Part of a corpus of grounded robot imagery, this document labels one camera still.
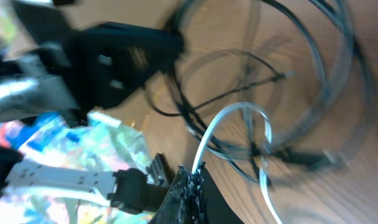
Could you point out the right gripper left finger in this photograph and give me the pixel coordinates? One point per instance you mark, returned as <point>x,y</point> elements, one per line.
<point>184,202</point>

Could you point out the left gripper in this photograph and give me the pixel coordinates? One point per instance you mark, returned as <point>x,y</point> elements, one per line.
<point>110,61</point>

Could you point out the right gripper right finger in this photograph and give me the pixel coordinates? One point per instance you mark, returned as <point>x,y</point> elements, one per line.
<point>217,210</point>

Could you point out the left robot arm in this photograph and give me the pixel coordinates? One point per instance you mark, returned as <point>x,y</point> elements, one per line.
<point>37,83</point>

